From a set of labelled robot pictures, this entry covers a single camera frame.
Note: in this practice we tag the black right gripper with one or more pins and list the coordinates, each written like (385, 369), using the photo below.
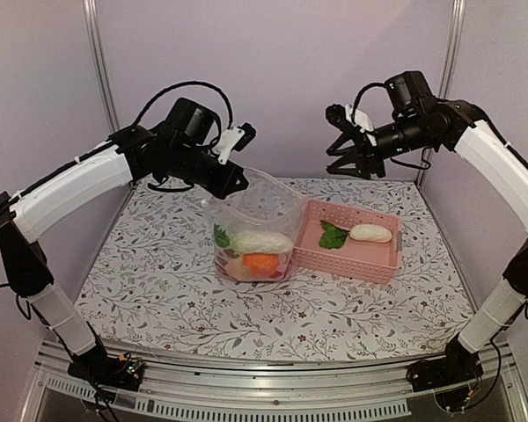
(365, 163)

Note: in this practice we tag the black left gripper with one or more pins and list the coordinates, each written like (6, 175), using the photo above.
(223, 186)

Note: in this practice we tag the clear zip top bag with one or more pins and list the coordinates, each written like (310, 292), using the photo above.
(267, 204)

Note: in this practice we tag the green leafy vegetable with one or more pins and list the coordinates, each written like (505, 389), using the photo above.
(333, 237)
(222, 240)

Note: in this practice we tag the white oblong vegetable front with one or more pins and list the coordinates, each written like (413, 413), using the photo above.
(264, 242)

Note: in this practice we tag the white oblong vegetable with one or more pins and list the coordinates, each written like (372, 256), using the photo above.
(372, 233)
(264, 242)

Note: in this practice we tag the yellow fruit with leaf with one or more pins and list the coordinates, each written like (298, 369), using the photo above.
(238, 271)

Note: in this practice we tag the orange crinkled fruit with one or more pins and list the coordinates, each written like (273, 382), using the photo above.
(261, 264)

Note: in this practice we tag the red crinkled fruit front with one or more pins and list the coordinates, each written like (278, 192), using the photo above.
(279, 273)

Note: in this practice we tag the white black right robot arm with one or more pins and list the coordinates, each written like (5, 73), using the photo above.
(494, 216)

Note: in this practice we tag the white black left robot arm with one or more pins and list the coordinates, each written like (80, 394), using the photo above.
(34, 228)

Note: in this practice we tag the pink perforated plastic basket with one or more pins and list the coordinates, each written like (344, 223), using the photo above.
(372, 262)

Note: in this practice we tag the floral patterned table mat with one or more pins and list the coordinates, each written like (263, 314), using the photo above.
(154, 284)

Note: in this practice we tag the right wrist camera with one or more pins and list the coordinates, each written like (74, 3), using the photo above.
(344, 118)

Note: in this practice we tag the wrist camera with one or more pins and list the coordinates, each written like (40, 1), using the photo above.
(233, 139)
(344, 118)

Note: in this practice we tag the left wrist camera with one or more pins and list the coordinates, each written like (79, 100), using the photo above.
(233, 139)

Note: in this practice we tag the right aluminium corner post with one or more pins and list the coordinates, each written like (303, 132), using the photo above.
(458, 11)

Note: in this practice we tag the aluminium corner post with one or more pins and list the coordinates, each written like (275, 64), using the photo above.
(458, 11)
(91, 19)

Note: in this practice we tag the aluminium front rail frame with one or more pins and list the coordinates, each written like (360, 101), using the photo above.
(190, 387)

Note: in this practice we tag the left aluminium corner post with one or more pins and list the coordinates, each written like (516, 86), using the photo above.
(91, 19)

